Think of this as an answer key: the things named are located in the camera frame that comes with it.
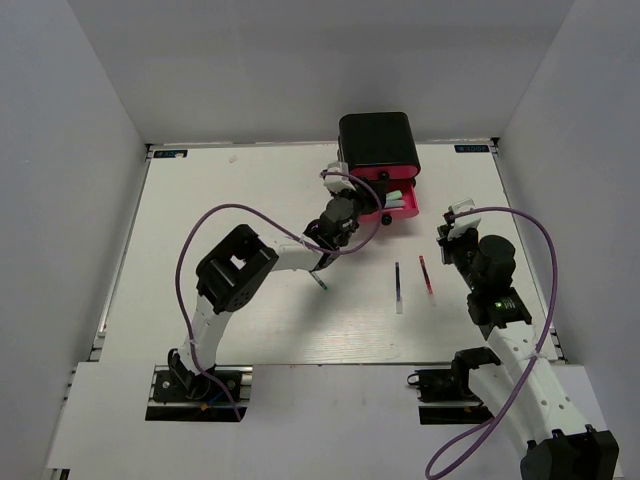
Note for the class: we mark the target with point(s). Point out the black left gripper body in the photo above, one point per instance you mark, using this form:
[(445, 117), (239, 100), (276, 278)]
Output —
[(361, 204)]

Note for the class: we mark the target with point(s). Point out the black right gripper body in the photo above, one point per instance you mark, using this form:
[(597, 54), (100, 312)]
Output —
[(460, 250)]

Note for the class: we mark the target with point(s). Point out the pink top drawer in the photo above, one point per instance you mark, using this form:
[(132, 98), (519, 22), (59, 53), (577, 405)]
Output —
[(391, 172)]

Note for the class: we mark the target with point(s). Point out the green highlighter pen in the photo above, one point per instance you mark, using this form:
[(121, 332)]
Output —
[(394, 195)]

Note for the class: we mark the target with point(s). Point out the black drawer cabinet shell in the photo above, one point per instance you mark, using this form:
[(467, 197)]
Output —
[(378, 138)]

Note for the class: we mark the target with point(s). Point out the green gel pen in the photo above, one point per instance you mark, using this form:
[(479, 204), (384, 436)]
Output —
[(319, 281)]

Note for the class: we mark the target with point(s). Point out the blue highlighter pen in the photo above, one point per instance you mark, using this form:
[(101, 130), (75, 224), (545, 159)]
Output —
[(397, 204)]

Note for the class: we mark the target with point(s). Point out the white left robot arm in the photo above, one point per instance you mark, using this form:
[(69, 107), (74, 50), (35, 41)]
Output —
[(229, 276)]

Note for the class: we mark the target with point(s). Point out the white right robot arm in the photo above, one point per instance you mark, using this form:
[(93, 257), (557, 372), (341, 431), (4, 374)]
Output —
[(515, 381)]

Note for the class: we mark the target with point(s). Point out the red gel pen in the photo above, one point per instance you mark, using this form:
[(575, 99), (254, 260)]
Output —
[(427, 280)]

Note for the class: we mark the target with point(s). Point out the purple gel pen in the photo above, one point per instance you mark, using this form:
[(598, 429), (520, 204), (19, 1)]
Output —
[(398, 291)]

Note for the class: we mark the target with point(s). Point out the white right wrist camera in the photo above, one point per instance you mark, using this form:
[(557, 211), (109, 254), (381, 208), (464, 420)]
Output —
[(461, 217)]

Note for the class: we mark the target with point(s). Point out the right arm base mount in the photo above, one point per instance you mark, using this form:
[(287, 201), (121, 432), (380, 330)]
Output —
[(441, 400)]

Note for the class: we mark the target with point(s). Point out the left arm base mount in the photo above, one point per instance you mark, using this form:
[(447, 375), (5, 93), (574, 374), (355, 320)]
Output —
[(169, 400)]

